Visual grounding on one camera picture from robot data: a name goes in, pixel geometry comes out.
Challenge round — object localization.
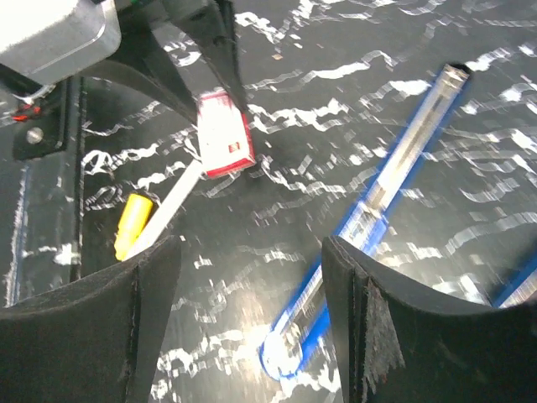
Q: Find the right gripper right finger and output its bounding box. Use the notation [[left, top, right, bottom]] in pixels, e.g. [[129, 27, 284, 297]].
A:
[[321, 236, 536, 402]]

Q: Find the yellow marker cap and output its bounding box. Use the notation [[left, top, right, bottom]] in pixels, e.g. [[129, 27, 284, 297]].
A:
[[114, 193, 153, 261]]

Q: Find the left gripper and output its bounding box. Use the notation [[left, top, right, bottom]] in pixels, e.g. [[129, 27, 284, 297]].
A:
[[1, 1, 197, 160]]

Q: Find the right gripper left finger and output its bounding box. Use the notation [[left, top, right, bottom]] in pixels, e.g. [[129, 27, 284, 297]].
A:
[[1, 236, 181, 402]]

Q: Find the red white staple box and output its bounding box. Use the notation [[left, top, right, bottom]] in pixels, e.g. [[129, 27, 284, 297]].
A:
[[196, 88, 255, 179]]

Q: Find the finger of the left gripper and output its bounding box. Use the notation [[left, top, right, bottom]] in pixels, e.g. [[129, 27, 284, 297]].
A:
[[163, 0, 247, 113]]

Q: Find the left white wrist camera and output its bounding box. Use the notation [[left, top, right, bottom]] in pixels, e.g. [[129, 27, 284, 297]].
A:
[[1, 0, 121, 85]]

